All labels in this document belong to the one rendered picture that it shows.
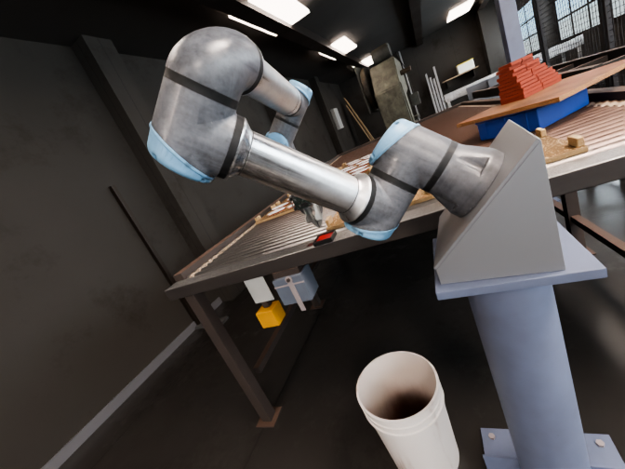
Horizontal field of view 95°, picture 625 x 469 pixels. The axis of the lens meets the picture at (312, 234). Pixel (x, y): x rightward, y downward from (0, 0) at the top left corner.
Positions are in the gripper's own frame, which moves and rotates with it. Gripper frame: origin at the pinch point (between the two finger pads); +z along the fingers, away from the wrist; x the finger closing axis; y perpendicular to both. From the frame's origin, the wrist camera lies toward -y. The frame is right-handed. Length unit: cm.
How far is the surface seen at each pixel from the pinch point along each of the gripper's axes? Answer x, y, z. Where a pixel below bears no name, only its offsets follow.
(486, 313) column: 42, 33, 23
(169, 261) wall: -228, -124, 20
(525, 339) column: 48, 36, 30
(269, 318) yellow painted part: -36.9, 5.3, 31.8
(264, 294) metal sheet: -35.0, 2.7, 21.4
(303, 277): -13.4, 4.2, 17.6
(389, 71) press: 34, -717, -115
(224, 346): -73, 2, 44
